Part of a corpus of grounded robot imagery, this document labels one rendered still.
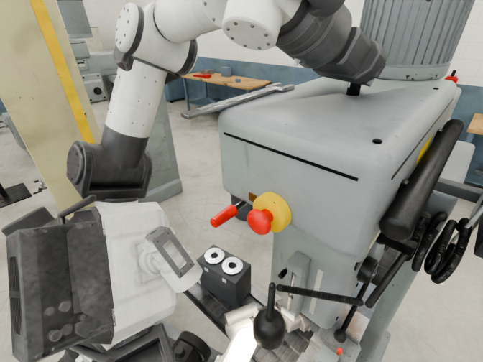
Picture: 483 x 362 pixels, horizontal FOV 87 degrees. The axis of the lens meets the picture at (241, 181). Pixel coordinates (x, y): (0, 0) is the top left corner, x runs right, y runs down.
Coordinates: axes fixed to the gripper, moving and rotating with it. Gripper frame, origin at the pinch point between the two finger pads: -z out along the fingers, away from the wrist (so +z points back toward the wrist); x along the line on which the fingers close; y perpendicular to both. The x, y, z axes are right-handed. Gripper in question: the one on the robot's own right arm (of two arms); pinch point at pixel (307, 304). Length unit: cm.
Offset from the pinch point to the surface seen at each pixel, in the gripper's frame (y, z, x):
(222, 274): 14.5, 18.4, 32.0
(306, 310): -12.0, 7.0, -6.7
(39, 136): -18, 95, 145
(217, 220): -47, 28, -2
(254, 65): 7, -222, 515
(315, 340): 21.8, -4.9, -2.5
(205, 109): -66, 28, 0
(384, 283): -35.1, 1.3, -18.1
